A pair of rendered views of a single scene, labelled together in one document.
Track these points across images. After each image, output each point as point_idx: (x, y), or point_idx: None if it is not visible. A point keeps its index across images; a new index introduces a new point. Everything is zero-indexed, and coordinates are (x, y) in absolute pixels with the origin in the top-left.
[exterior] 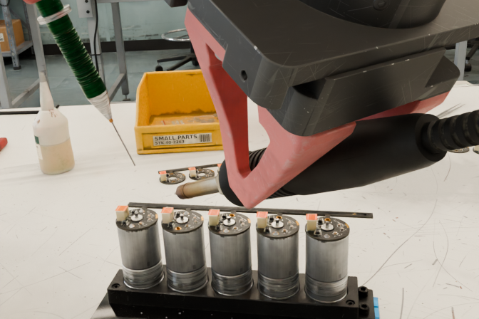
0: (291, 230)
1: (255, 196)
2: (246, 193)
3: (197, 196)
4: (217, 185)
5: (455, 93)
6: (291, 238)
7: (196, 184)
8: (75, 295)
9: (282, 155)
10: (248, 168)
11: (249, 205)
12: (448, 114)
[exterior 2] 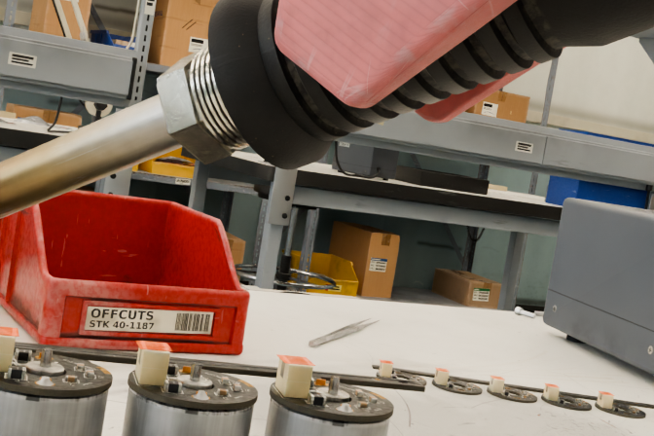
0: (241, 394)
1: (441, 13)
2: (385, 23)
3: (20, 200)
4: (164, 104)
5: (351, 306)
6: (242, 414)
7: (32, 152)
8: None
9: None
10: None
11: (377, 78)
12: (357, 331)
